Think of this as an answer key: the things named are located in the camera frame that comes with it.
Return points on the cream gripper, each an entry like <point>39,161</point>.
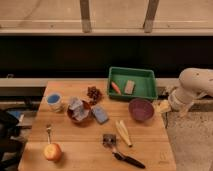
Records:
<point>163,107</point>

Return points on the green plastic tray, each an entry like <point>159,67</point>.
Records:
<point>145,83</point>

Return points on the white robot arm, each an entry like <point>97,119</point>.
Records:
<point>194,83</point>

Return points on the purple bowl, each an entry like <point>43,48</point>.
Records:
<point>141,109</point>

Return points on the yellow banana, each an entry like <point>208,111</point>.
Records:
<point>122,130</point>

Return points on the orange carrot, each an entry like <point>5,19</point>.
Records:
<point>115,87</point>

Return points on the blue sponge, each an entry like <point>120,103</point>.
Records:
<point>100,115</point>

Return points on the dark red grapes bunch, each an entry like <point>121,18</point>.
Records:
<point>94,94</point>

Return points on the brown bowl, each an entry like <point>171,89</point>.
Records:
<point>85,121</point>

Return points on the crumpled white blue cloth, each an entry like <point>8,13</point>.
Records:
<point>77,107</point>

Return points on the white cup blue inside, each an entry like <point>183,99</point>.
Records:
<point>54,102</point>

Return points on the red yellow apple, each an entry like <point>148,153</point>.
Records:
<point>52,152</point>

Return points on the black chair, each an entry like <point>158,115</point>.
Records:
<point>7,144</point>

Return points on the black handled spatula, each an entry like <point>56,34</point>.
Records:
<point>110,141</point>

